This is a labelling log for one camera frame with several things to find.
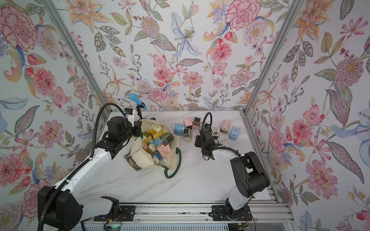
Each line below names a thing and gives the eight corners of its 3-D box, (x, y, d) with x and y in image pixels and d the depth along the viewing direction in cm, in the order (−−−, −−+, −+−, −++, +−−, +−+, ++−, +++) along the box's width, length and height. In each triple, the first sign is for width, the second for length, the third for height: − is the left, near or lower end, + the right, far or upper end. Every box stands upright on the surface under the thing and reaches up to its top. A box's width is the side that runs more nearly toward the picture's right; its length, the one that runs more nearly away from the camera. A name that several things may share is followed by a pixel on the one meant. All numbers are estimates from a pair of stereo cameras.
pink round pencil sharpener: (219, 133, 110) (221, 127, 104) (220, 125, 115) (222, 119, 109) (227, 135, 109) (230, 128, 103) (227, 127, 114) (230, 120, 108)
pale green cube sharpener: (184, 142, 102) (184, 137, 97) (182, 133, 106) (182, 128, 102) (192, 141, 102) (192, 136, 98) (190, 132, 107) (190, 127, 102)
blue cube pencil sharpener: (227, 140, 106) (230, 133, 100) (230, 131, 111) (233, 125, 105) (235, 142, 105) (238, 136, 98) (237, 134, 109) (240, 127, 103)
